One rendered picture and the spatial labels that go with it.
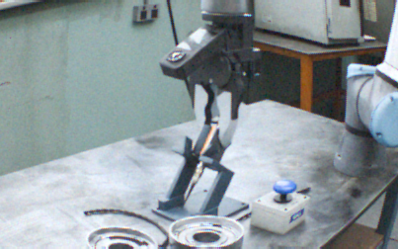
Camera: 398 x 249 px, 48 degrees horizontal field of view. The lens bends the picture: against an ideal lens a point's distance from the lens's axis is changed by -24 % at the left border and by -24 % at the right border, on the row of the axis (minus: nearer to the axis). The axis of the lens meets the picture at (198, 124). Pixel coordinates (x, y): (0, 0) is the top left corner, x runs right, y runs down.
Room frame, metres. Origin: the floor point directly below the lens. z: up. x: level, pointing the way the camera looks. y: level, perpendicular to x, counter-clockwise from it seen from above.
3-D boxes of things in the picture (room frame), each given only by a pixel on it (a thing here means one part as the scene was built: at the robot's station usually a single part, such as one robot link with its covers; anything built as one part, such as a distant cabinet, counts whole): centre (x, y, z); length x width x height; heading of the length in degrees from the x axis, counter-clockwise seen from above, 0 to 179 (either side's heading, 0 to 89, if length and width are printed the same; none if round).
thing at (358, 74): (0.99, -0.37, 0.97); 0.13 x 0.12 x 0.14; 3
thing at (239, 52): (0.85, -0.04, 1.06); 0.09 x 0.08 x 0.12; 138
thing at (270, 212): (0.76, -0.14, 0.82); 0.08 x 0.07 x 0.05; 136
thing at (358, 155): (1.00, -0.37, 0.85); 0.15 x 0.15 x 0.10
